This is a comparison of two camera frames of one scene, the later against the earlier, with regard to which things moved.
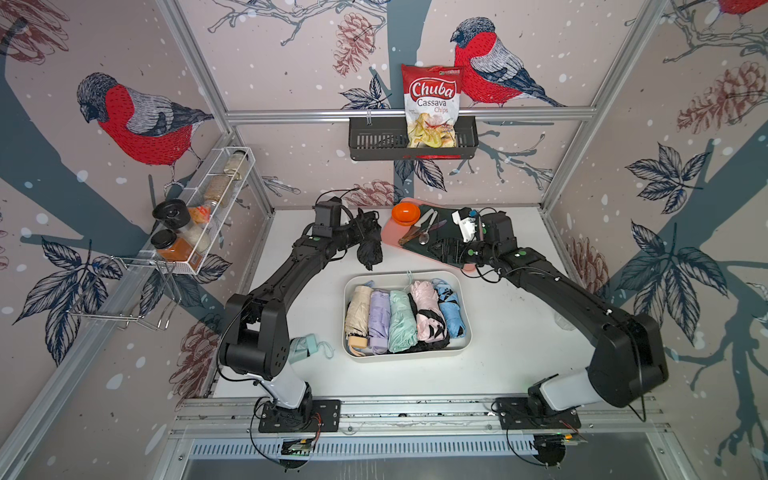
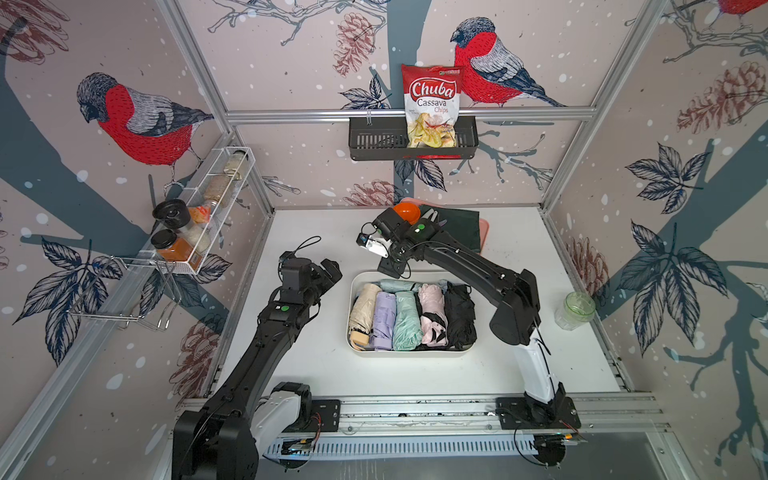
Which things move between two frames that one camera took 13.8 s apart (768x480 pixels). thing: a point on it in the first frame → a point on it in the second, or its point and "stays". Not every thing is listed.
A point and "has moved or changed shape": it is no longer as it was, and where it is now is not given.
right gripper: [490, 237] → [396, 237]
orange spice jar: [169, 247] stays
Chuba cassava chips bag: [432, 97] stays
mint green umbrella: [304, 346] → [397, 285]
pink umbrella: [431, 324] stays
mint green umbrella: [403, 331] stays
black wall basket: [388, 141] stays
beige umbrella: [357, 318] stays
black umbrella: [370, 250] → [459, 310]
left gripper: [354, 226] → [325, 279]
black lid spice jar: [174, 213] stays
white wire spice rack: [189, 225] stays
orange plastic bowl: [405, 214] stays
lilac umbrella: [379, 320] has moved or changed shape
